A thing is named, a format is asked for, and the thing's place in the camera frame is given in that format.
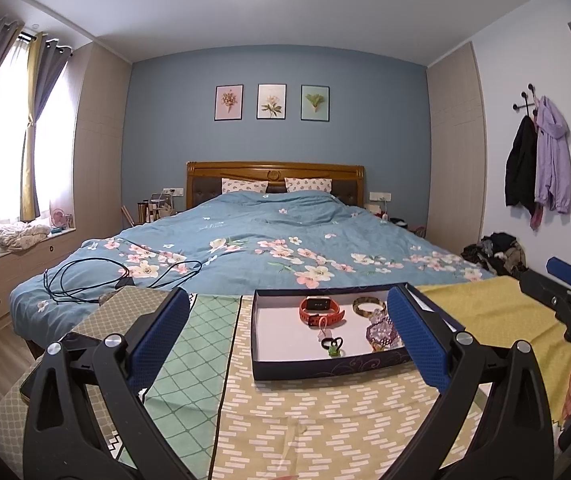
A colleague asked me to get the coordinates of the wooden headboard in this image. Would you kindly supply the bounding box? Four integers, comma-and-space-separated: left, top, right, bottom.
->
186, 161, 366, 209

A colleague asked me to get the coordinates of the yellow curtain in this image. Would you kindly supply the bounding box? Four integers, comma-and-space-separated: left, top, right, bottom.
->
20, 32, 46, 222

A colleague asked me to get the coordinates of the pink flower framed picture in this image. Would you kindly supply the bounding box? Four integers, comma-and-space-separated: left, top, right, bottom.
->
214, 85, 244, 122

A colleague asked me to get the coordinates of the navy shallow cardboard box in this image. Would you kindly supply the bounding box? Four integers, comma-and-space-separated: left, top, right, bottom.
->
252, 282, 466, 382

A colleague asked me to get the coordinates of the cosmetics organizer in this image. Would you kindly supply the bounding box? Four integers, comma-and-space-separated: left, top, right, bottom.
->
136, 192, 179, 223

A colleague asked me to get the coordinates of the dark clothes pile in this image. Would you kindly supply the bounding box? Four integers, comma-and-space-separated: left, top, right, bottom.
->
460, 232, 529, 277

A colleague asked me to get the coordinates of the black wall coat rack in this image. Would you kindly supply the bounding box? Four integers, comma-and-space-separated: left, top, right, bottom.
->
513, 83, 541, 113

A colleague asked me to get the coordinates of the purple jacket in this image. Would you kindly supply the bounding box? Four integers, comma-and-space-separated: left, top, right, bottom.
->
533, 95, 571, 213

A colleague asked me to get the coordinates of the beige window seat cabinet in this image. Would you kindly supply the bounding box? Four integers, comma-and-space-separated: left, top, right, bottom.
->
0, 227, 84, 346

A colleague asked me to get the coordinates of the orange smartwatch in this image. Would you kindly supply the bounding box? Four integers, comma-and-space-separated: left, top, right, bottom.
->
299, 296, 346, 327

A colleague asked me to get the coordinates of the patchwork patterned tablecloth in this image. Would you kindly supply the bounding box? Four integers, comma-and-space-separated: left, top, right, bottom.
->
0, 287, 496, 480

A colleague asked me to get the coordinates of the black jacket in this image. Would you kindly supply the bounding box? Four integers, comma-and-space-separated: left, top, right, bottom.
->
504, 115, 539, 216

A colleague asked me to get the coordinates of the maroon beaded bracelet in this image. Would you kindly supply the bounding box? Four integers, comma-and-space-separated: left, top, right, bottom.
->
365, 320, 401, 348

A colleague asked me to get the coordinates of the green leaf framed picture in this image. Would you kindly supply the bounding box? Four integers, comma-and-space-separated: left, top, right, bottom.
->
300, 84, 331, 122

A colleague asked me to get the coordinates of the white flower framed picture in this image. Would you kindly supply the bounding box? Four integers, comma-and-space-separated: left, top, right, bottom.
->
257, 83, 287, 120

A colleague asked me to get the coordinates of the white patterned pillow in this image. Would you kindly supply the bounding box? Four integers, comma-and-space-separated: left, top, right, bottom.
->
222, 178, 270, 195
284, 177, 333, 193

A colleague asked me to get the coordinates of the beige wardrobe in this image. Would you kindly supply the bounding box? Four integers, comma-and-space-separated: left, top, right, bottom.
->
73, 41, 134, 241
425, 41, 489, 251

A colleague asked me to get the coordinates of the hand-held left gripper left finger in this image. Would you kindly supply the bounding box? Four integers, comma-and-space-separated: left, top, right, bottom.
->
22, 287, 191, 480

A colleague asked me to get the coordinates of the blue floral duvet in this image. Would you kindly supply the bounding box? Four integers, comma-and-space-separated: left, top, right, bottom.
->
10, 190, 496, 333

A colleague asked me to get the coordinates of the small pink fan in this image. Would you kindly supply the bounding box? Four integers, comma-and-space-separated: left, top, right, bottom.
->
50, 208, 74, 231

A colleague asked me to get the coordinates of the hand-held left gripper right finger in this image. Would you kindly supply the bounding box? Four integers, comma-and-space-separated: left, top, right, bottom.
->
386, 285, 556, 480

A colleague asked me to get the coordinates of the tortoiseshell bangle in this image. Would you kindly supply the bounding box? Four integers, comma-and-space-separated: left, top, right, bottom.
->
353, 296, 386, 320

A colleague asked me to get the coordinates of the cream laundry pile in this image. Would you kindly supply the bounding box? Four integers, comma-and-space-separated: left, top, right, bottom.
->
0, 221, 52, 250

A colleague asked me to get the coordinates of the black charging cable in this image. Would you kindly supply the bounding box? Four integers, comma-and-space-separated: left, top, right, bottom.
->
44, 258, 203, 306

